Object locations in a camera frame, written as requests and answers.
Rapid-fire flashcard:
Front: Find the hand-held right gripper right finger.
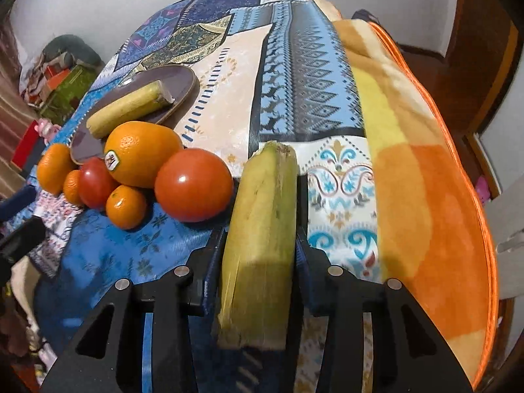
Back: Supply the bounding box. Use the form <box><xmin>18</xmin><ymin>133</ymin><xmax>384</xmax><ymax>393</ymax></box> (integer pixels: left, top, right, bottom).
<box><xmin>295</xmin><ymin>225</ymin><xmax>476</xmax><ymax>393</ymax></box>

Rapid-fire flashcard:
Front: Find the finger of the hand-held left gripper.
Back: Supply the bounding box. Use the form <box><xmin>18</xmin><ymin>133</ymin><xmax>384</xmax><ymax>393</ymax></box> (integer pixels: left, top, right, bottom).
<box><xmin>0</xmin><ymin>216</ymin><xmax>47</xmax><ymax>263</ymax></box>
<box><xmin>0</xmin><ymin>186</ymin><xmax>38</xmax><ymax>222</ymax></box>

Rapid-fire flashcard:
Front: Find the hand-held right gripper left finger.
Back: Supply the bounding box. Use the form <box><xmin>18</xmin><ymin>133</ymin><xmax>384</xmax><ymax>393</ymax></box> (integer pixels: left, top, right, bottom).
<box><xmin>39</xmin><ymin>225</ymin><xmax>228</xmax><ymax>393</ymax></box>

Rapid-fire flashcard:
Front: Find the yellow-green corn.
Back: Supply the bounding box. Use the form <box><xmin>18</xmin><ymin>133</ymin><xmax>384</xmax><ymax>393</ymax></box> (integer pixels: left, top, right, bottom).
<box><xmin>86</xmin><ymin>81</ymin><xmax>175</xmax><ymax>140</ymax></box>
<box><xmin>211</xmin><ymin>140</ymin><xmax>299</xmax><ymax>350</ymax></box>

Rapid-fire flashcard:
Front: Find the small orange mandarin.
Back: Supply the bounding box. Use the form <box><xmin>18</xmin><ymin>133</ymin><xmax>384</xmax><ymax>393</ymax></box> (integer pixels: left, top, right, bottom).
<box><xmin>63</xmin><ymin>169</ymin><xmax>84</xmax><ymax>207</ymax></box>

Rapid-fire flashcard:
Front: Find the small red tomato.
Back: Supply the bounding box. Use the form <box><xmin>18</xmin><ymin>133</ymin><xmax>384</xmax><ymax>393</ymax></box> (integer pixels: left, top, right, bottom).
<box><xmin>79</xmin><ymin>157</ymin><xmax>119</xmax><ymax>210</ymax></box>

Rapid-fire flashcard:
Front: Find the large orange with sticker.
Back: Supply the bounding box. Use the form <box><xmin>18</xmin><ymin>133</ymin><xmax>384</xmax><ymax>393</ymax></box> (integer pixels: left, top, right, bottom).
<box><xmin>103</xmin><ymin>121</ymin><xmax>184</xmax><ymax>189</ymax></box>

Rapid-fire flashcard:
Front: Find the brown oval plate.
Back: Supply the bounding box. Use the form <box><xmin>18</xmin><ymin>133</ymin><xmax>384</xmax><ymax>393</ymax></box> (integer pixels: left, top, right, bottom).
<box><xmin>69</xmin><ymin>65</ymin><xmax>201</xmax><ymax>165</ymax></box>

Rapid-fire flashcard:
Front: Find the red box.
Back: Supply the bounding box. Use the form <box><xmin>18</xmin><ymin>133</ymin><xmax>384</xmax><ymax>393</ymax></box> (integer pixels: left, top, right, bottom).
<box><xmin>10</xmin><ymin>125</ymin><xmax>44</xmax><ymax>168</ymax></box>

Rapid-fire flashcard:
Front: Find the brown striped curtain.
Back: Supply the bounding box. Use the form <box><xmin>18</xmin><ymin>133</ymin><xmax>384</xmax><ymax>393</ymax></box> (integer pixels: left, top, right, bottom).
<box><xmin>0</xmin><ymin>16</ymin><xmax>38</xmax><ymax>197</ymax></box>

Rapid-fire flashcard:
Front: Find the pink toy figure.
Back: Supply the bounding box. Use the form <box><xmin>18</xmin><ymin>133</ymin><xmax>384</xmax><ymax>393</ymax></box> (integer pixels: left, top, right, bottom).
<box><xmin>37</xmin><ymin>118</ymin><xmax>60</xmax><ymax>140</ymax></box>

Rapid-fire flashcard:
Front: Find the large red tomato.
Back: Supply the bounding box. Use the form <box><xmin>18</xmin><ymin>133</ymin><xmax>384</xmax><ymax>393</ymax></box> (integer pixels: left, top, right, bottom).
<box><xmin>154</xmin><ymin>148</ymin><xmax>234</xmax><ymax>223</ymax></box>

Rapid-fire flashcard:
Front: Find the orange box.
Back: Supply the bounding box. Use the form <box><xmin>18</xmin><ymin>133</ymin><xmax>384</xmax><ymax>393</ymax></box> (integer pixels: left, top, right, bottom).
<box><xmin>45</xmin><ymin>69</ymin><xmax>70</xmax><ymax>91</ymax></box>

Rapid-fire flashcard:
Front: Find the orange yellow fleece blanket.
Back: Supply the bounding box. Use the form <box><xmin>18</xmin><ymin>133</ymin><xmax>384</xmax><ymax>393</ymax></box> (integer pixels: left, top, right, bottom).
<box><xmin>303</xmin><ymin>0</ymin><xmax>500</xmax><ymax>391</ymax></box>

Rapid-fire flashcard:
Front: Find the yellow-green corn on plate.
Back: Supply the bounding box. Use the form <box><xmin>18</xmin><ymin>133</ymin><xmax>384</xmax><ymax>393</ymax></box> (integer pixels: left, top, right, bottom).
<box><xmin>86</xmin><ymin>81</ymin><xmax>175</xmax><ymax>140</ymax></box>

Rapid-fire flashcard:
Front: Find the grey cushion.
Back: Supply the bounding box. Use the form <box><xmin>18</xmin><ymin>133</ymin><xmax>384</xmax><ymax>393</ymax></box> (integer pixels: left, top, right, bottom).
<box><xmin>43</xmin><ymin>35</ymin><xmax>103</xmax><ymax>66</ymax></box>

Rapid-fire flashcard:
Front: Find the dark cloth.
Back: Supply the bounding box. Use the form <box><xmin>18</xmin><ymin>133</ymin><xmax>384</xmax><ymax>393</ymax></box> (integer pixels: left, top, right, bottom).
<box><xmin>352</xmin><ymin>8</ymin><xmax>381</xmax><ymax>24</ymax></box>

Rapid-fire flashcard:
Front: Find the brown wooden furniture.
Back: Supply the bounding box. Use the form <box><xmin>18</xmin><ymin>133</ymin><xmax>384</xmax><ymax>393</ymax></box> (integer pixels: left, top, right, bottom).
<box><xmin>393</xmin><ymin>0</ymin><xmax>520</xmax><ymax>197</ymax></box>

